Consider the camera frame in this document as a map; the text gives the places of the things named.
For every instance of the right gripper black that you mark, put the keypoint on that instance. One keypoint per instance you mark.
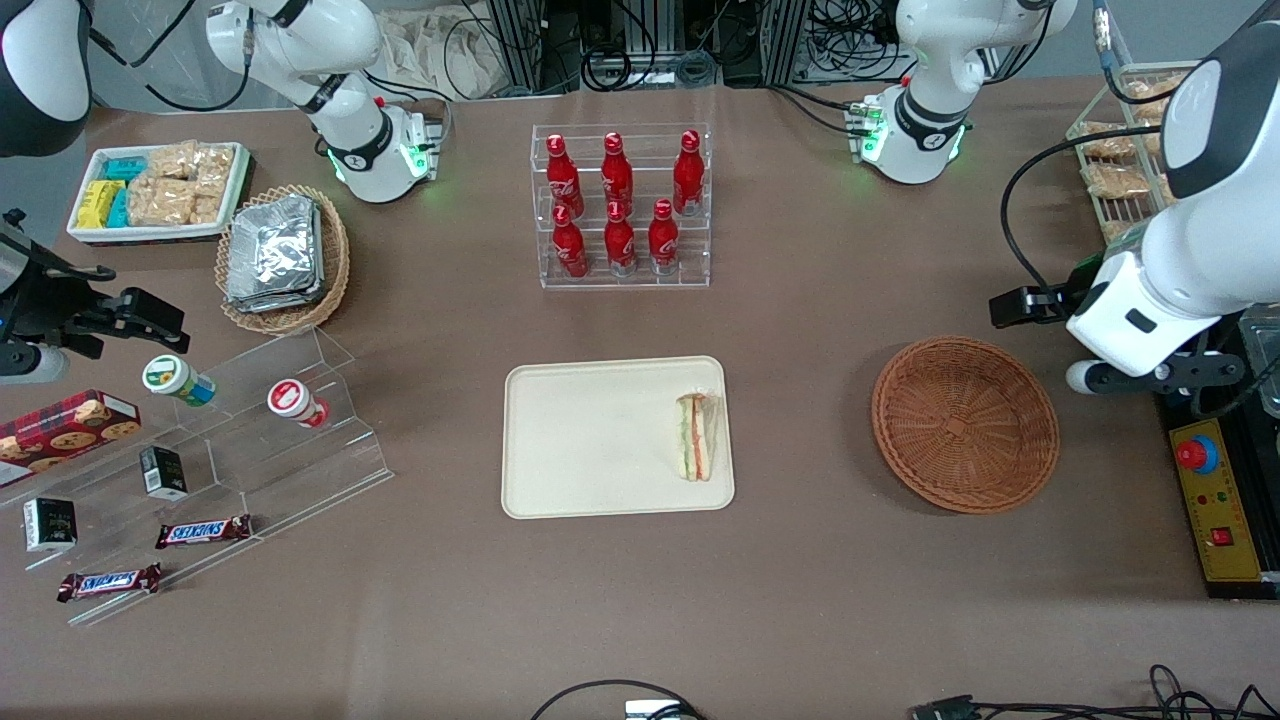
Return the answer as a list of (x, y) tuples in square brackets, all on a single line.
[(48, 305)]

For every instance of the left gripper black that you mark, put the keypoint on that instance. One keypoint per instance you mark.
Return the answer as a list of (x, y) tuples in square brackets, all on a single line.
[(1062, 298)]

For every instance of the triangle sandwich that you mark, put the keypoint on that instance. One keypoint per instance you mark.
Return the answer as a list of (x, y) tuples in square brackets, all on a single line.
[(700, 440)]

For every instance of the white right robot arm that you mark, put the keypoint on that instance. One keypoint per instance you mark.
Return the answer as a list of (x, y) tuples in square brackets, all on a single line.
[(350, 120)]

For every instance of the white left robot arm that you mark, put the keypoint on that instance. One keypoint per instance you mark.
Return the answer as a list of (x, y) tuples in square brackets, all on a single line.
[(1200, 260)]

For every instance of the white rectangular snack tray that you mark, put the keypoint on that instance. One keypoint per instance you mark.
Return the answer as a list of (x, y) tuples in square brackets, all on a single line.
[(150, 233)]

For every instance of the round brown wicker basket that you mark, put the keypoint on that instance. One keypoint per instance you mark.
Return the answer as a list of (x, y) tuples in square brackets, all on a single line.
[(965, 425)]

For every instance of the oval tan wicker basket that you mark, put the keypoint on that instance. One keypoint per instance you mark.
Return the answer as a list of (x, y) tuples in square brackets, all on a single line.
[(335, 270)]

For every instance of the beige plastic tray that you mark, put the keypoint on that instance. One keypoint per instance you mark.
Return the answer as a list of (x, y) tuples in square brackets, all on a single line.
[(600, 440)]

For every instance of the green lid cup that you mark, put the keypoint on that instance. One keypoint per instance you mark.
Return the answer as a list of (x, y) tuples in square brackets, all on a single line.
[(172, 380)]

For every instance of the teal snack pack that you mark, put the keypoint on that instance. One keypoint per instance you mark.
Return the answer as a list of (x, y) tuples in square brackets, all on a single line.
[(119, 210), (125, 168)]

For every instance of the clear bag of crackers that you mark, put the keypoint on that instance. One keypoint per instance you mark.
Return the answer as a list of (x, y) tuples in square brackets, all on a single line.
[(1122, 231), (172, 160), (215, 163), (206, 203), (1108, 140), (1120, 182), (160, 202)]

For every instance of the silver foil pack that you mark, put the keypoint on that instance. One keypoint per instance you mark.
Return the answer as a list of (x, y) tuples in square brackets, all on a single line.
[(272, 245), (270, 302)]

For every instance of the yellow snack pack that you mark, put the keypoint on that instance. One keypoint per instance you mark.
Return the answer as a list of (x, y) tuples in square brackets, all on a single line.
[(98, 203)]

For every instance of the red tartan cookie box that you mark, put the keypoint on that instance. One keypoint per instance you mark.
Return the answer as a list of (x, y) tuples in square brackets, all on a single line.
[(65, 430)]

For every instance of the small black box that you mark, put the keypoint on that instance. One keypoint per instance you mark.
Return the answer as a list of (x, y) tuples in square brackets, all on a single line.
[(162, 473), (50, 525)]

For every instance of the red lid cup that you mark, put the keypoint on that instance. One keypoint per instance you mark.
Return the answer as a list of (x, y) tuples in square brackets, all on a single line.
[(290, 400)]

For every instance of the clear acrylic stepped display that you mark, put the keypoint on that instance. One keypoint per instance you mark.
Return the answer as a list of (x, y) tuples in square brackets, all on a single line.
[(300, 470)]

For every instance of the red emergency stop button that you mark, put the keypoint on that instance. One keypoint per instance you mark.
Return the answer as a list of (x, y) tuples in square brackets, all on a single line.
[(1196, 455)]

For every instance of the Snickers chocolate bar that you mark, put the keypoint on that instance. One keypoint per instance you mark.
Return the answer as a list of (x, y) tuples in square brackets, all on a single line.
[(203, 532), (110, 582)]

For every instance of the steel food pan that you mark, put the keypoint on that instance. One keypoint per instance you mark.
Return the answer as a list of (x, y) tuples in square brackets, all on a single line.
[(1262, 345)]

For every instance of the yellow control box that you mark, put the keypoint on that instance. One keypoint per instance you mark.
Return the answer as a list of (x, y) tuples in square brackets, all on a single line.
[(1235, 560)]

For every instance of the clear acrylic bottle rack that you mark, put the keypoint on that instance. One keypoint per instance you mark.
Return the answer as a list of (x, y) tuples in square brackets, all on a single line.
[(700, 275)]

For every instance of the red cola bottle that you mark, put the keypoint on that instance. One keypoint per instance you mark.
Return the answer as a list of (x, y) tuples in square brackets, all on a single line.
[(662, 242), (617, 178), (688, 178), (570, 250), (620, 245), (563, 180)]

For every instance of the beige crumpled cloth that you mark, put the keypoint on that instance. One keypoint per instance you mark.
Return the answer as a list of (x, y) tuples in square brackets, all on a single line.
[(440, 50)]

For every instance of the small white device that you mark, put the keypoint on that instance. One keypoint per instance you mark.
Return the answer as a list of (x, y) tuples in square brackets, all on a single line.
[(650, 710)]

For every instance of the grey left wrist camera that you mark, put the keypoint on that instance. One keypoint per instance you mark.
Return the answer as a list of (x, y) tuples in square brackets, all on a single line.
[(1082, 378)]

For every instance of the aluminium frame post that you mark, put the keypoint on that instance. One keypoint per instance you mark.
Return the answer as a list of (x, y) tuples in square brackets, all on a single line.
[(787, 40), (515, 40)]

